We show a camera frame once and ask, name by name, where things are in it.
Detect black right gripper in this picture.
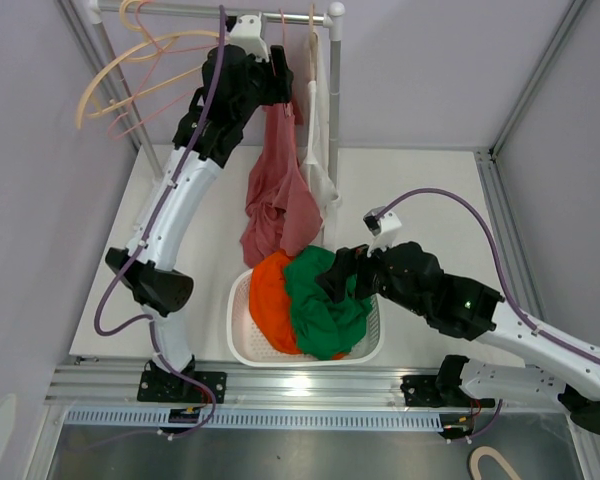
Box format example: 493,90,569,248
314,233,427,317

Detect green t shirt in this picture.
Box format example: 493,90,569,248
283,245,372,361

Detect beige hanger of white shirt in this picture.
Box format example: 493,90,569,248
308,2,317,81

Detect orange t shirt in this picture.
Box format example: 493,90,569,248
249,250,345,360

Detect pink t shirt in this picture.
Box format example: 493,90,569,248
240,103,322,268

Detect white t shirt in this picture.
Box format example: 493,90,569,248
300,33,341,224

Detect pink hanger of green shirt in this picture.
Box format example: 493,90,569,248
107,1,218,140

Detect beige wooden hanger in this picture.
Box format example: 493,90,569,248
74,1,219,130

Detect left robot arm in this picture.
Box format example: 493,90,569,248
94,45,293,403

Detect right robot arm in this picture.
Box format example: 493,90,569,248
315,242,600,436

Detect beige hanger on floor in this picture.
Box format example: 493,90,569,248
468,446,521,480

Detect white perforated plastic basket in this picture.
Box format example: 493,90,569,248
226,270,385,369

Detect white and silver clothes rack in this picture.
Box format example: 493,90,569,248
85,1,345,247

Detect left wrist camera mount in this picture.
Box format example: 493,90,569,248
229,12,270,62

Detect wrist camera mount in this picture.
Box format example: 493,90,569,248
363,206,402,258
229,12,270,62

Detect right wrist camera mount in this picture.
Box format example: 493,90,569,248
363,206,402,258

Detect white slotted cable duct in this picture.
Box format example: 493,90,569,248
65,407,443,433

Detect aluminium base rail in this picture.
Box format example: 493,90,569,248
43,363,589,414

